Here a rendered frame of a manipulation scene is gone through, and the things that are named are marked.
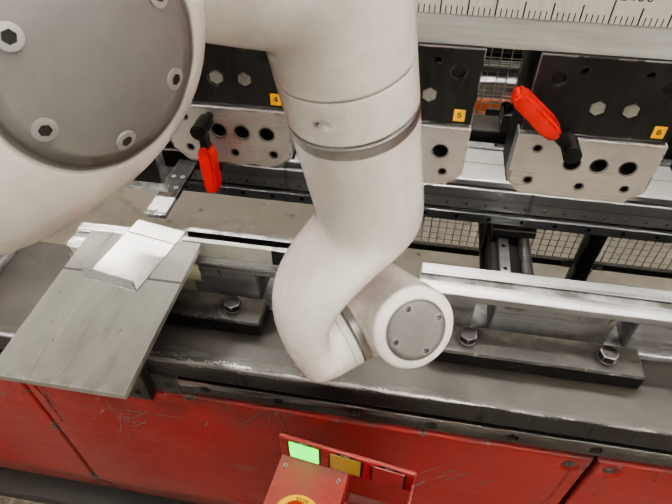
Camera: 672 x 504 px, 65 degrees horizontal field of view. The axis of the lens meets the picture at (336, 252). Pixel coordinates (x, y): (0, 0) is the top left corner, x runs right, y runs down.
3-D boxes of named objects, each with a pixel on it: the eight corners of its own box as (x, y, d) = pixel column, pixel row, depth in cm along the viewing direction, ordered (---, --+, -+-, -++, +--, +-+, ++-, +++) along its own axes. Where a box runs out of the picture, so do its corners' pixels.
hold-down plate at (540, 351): (430, 360, 81) (432, 349, 79) (431, 332, 85) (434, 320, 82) (638, 390, 77) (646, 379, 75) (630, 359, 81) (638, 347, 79)
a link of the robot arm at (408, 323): (344, 340, 62) (411, 302, 64) (388, 392, 50) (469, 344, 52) (315, 280, 60) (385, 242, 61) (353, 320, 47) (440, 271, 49)
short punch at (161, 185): (101, 189, 78) (79, 132, 71) (107, 180, 79) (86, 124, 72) (166, 196, 76) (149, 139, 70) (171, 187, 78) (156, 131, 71)
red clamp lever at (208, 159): (203, 196, 65) (187, 126, 58) (214, 176, 68) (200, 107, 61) (217, 197, 65) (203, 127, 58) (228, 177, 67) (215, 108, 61)
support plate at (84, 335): (-11, 378, 65) (-15, 373, 65) (93, 234, 84) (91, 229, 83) (126, 400, 63) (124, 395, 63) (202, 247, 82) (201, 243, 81)
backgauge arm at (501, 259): (481, 344, 99) (497, 295, 89) (475, 151, 144) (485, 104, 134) (525, 350, 98) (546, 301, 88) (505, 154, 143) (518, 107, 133)
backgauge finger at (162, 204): (123, 219, 87) (114, 195, 84) (181, 133, 105) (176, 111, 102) (192, 227, 86) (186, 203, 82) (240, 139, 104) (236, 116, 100)
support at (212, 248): (186, 253, 84) (182, 239, 81) (188, 250, 84) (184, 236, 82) (272, 264, 82) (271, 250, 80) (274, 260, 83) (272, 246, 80)
